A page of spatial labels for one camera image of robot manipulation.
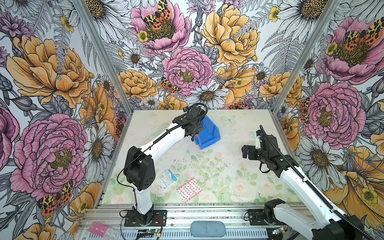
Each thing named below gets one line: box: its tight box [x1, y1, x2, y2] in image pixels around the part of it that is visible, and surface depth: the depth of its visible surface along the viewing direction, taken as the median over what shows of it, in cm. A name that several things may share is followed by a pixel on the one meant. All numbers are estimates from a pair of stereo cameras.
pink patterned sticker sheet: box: [176, 177, 203, 204], surface depth 85 cm
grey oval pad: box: [190, 220, 226, 238], surface depth 70 cm
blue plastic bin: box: [195, 115, 221, 150], surface depth 101 cm
